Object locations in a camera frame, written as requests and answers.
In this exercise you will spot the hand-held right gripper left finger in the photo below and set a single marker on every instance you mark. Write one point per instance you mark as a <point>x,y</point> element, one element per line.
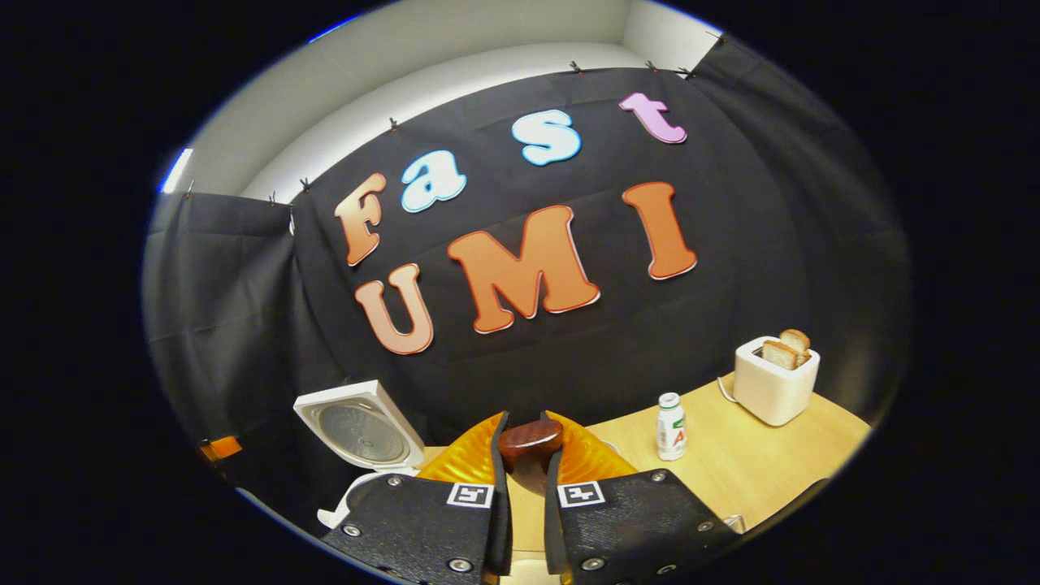
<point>501,528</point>

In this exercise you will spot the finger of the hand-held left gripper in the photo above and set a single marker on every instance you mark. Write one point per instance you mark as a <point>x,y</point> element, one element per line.
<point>221,448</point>

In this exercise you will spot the small white milk bottle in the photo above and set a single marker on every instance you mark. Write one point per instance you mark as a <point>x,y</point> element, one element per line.
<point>671,431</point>

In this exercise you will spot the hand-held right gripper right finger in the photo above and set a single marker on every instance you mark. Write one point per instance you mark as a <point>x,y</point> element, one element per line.
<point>554,528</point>

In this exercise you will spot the black backdrop cloth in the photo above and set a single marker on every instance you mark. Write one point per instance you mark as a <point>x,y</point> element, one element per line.
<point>731,244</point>

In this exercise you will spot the dark wooden spoon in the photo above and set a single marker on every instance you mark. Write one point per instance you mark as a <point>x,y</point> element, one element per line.
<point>530,439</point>

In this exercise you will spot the white toaster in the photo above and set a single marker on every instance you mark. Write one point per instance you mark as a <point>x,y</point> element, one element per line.
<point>772,394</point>

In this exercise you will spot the white rice cooker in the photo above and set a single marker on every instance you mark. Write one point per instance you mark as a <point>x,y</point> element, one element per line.
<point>357,431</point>

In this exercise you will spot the toast slice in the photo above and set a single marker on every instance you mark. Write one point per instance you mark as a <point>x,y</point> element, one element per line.
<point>798,341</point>
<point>780,356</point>

